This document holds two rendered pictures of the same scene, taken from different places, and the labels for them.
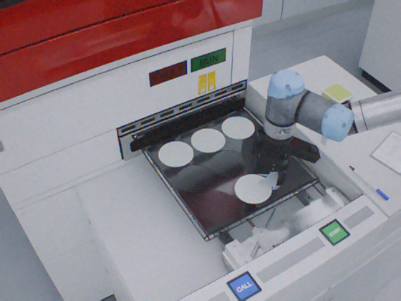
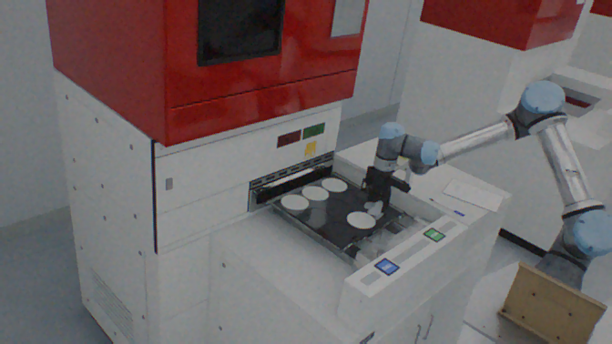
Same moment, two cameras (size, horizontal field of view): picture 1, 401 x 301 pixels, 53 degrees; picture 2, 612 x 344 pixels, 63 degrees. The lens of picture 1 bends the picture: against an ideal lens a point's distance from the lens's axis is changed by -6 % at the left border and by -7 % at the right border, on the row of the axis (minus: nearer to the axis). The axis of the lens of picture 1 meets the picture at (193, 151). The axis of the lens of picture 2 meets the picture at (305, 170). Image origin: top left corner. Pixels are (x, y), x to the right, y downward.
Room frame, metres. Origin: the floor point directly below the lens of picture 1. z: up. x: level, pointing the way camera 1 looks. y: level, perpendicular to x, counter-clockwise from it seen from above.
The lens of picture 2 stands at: (-0.59, 0.54, 1.87)
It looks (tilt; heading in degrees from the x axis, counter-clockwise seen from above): 29 degrees down; 341
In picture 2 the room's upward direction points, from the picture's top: 8 degrees clockwise
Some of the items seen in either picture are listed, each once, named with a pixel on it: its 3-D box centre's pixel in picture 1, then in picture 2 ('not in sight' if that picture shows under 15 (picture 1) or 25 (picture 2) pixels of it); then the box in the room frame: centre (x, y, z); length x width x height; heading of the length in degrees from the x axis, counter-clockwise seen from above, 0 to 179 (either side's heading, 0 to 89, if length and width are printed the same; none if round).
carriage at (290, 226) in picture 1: (288, 234); (396, 248); (0.60, -0.24, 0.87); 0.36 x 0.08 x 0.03; 120
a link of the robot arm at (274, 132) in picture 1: (280, 125); (385, 162); (0.73, -0.20, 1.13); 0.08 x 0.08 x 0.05
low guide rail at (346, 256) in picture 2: not in sight; (323, 240); (0.71, -0.02, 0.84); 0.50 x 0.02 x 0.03; 30
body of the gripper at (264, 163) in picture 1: (272, 148); (378, 182); (0.73, -0.19, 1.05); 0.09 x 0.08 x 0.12; 89
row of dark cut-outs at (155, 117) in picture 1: (185, 106); (294, 168); (1.01, 0.02, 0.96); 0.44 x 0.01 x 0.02; 120
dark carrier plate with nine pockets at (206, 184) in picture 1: (228, 163); (336, 207); (0.83, -0.10, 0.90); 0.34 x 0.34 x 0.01; 30
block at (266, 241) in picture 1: (266, 241); (384, 250); (0.57, -0.18, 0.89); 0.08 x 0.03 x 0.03; 30
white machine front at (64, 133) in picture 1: (127, 109); (259, 166); (0.93, 0.18, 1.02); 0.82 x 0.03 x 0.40; 120
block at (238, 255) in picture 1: (239, 256); (369, 259); (0.53, -0.11, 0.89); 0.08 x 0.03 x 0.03; 30
